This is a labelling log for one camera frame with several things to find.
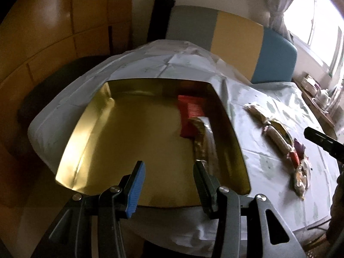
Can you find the cracker packet with green ends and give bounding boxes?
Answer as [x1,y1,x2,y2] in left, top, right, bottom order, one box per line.
[244,103,272,121]

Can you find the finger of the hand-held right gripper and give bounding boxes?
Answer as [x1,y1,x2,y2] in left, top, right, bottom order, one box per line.
[304,126,344,164]

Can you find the gold foil snack packet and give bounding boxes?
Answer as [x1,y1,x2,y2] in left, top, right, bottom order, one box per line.
[188,117,219,172]

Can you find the grain bar packet red ends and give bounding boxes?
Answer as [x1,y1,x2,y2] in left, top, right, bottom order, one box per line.
[263,125,292,156]

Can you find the wooden side shelf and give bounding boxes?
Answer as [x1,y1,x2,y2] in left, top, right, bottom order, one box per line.
[293,72,344,131]

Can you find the white tablecloth with green print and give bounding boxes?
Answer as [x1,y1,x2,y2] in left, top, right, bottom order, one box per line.
[28,40,342,248]

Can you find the grey yellow blue padded backrest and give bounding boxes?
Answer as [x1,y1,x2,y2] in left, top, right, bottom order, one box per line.
[165,5,298,84]

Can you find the small red snack packet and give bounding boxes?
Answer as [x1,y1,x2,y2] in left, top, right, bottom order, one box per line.
[286,150,301,166]

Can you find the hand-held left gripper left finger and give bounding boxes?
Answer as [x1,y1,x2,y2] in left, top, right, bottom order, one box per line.
[31,161,147,258]

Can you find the yellow wooden cabinet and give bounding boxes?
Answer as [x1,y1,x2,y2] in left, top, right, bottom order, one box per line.
[0,0,133,92]

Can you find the pale curtain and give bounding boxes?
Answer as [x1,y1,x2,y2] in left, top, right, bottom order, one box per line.
[266,0,300,42]

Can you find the purple snack packet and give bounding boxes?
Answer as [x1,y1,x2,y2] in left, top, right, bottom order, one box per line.
[293,138,307,154]

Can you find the large red snack packet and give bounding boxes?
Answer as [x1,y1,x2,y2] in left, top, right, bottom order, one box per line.
[177,95,207,137]

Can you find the yellow foil snack bag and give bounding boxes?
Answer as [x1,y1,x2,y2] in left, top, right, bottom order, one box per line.
[269,120,294,146]

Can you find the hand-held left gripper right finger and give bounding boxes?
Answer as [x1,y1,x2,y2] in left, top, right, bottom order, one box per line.
[193,161,307,258]

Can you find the clear pale snack packet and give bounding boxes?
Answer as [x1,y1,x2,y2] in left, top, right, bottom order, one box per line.
[290,164,312,201]

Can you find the white teapot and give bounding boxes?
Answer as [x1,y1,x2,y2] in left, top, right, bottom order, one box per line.
[317,89,332,106]

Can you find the brown box with gold lining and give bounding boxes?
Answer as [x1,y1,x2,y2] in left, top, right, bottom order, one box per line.
[55,78,252,209]

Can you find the window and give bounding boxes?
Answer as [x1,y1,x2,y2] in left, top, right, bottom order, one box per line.
[282,0,344,76]

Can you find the black tall object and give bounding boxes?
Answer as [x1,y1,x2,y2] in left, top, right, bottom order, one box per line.
[147,0,176,43]

